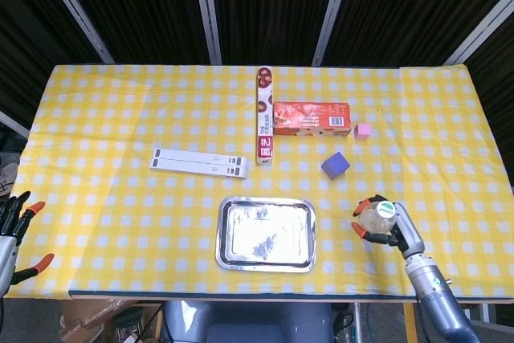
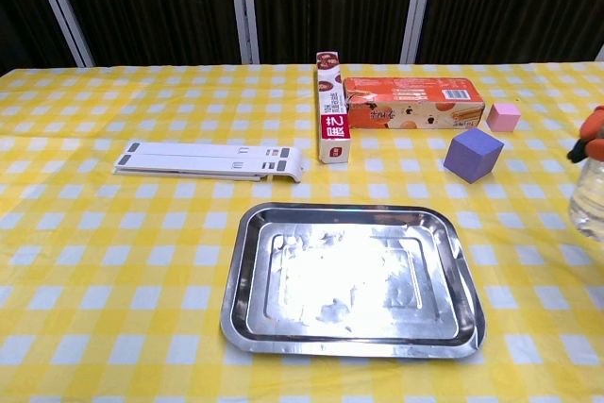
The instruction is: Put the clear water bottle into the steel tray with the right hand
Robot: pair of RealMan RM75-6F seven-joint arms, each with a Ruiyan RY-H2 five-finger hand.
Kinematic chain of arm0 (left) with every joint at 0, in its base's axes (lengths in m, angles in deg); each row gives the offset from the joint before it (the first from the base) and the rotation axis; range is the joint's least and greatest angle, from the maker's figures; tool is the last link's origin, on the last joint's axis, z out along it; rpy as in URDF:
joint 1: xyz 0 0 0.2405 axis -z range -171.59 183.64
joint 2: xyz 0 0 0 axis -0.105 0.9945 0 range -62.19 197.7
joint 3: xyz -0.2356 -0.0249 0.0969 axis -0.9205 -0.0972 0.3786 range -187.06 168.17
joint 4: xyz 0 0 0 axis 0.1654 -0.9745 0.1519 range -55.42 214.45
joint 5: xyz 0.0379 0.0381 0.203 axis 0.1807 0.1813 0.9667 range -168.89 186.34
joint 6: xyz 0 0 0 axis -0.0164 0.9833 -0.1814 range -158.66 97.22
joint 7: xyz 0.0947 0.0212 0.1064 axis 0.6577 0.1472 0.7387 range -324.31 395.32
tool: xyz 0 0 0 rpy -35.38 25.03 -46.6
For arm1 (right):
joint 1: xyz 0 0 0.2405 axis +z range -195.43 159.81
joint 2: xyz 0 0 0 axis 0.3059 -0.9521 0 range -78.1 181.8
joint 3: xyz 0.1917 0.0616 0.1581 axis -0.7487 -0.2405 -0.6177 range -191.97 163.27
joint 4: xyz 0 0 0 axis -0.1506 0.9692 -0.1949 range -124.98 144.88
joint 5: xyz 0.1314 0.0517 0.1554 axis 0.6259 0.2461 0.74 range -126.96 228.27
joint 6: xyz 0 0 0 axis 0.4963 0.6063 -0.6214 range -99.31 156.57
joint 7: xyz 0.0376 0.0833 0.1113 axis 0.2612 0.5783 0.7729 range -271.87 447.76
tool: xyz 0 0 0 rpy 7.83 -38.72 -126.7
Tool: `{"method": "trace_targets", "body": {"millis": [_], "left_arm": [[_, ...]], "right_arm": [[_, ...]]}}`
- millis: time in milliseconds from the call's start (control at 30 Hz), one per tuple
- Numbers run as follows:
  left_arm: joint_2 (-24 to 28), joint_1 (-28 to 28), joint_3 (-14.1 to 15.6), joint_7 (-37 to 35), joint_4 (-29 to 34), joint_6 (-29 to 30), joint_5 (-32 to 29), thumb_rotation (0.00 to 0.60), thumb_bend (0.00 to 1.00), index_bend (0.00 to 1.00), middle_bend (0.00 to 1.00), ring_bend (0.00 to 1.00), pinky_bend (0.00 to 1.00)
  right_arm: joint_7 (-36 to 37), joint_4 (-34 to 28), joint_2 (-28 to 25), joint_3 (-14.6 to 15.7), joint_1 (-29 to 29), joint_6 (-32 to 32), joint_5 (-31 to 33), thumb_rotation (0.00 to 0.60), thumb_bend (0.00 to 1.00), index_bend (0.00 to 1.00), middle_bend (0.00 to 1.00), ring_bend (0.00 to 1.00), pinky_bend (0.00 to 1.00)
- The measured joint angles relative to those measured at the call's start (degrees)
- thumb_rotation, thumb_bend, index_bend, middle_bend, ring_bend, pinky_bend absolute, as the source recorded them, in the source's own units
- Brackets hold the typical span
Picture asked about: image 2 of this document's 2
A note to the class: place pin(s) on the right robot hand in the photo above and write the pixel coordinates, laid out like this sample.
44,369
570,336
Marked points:
593,131

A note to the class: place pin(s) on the clear plastic water bottle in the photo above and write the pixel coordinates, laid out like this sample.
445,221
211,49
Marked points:
590,200

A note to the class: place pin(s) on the stainless steel tray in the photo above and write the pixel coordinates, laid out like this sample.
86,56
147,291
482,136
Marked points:
349,280

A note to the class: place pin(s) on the pink cube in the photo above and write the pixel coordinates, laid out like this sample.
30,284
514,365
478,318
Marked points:
502,117

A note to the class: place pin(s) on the purple cube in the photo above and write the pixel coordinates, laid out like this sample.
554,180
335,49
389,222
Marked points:
472,155

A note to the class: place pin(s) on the orange biscuit box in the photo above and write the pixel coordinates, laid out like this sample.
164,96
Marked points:
406,101

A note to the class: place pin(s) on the long white red-label box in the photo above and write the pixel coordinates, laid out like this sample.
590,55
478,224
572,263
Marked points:
332,110

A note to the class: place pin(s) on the white folding laptop stand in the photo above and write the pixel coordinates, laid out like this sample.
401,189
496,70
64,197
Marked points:
198,162

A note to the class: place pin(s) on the yellow white checked tablecloth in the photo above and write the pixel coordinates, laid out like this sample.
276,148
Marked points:
118,256

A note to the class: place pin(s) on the white frame post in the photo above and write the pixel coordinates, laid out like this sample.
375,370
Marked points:
244,6
61,6
417,6

